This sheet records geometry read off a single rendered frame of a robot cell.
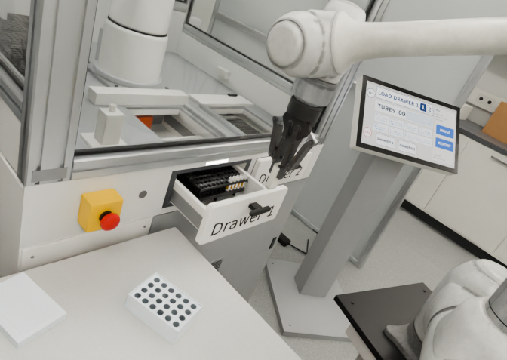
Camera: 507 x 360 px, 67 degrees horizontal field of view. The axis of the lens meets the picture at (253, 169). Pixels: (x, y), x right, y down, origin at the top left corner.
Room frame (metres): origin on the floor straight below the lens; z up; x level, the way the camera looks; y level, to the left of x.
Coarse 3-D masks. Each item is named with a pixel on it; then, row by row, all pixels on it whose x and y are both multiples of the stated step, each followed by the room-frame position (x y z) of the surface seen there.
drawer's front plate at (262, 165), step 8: (296, 152) 1.22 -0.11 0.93; (264, 160) 1.06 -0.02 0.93; (304, 160) 1.26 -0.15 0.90; (256, 168) 1.05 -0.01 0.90; (264, 168) 1.07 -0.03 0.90; (304, 168) 1.28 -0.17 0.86; (256, 176) 1.05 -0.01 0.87; (264, 176) 1.09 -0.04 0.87; (288, 176) 1.21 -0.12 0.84; (296, 176) 1.25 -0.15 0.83; (264, 184) 1.10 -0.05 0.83
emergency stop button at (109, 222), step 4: (104, 216) 0.61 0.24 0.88; (108, 216) 0.60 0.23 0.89; (112, 216) 0.60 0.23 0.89; (116, 216) 0.61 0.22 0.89; (104, 220) 0.59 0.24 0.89; (108, 220) 0.59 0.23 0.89; (112, 220) 0.60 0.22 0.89; (116, 220) 0.61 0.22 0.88; (100, 224) 0.59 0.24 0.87; (104, 224) 0.59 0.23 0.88; (108, 224) 0.59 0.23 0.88; (112, 224) 0.60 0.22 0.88; (116, 224) 0.61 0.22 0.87; (104, 228) 0.59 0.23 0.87; (108, 228) 0.59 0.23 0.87; (112, 228) 0.60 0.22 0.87
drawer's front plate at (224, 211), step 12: (252, 192) 0.84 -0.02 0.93; (264, 192) 0.87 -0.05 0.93; (276, 192) 0.91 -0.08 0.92; (216, 204) 0.73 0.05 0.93; (228, 204) 0.75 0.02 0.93; (240, 204) 0.79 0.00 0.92; (264, 204) 0.88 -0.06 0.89; (276, 204) 0.93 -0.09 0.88; (204, 216) 0.72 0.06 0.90; (216, 216) 0.73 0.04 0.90; (228, 216) 0.77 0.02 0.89; (240, 216) 0.81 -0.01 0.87; (264, 216) 0.90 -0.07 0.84; (204, 228) 0.71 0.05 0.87; (216, 228) 0.74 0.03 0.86; (228, 228) 0.78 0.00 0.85; (240, 228) 0.82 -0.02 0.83; (204, 240) 0.72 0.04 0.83
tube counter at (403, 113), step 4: (400, 108) 1.64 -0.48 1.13; (400, 112) 1.63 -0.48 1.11; (404, 112) 1.64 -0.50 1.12; (408, 112) 1.65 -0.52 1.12; (412, 112) 1.66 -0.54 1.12; (400, 116) 1.62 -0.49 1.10; (404, 116) 1.63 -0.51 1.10; (408, 116) 1.64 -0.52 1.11; (412, 116) 1.65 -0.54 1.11; (416, 116) 1.66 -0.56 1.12; (420, 116) 1.67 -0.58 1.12; (424, 116) 1.68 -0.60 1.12; (408, 120) 1.63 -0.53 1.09; (412, 120) 1.64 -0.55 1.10; (416, 120) 1.65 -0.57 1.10; (420, 120) 1.66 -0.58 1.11; (424, 120) 1.67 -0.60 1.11; (428, 120) 1.68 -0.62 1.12; (432, 120) 1.70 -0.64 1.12; (420, 124) 1.65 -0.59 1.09; (424, 124) 1.66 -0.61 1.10; (428, 124) 1.67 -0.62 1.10; (432, 124) 1.69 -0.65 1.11
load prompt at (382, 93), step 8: (376, 88) 1.63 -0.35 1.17; (384, 88) 1.65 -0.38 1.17; (376, 96) 1.62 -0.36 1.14; (384, 96) 1.63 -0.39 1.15; (392, 96) 1.65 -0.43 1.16; (400, 96) 1.67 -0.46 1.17; (400, 104) 1.65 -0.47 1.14; (408, 104) 1.67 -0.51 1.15; (416, 104) 1.70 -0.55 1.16; (424, 104) 1.72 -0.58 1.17; (424, 112) 1.69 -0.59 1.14; (432, 112) 1.72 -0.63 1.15
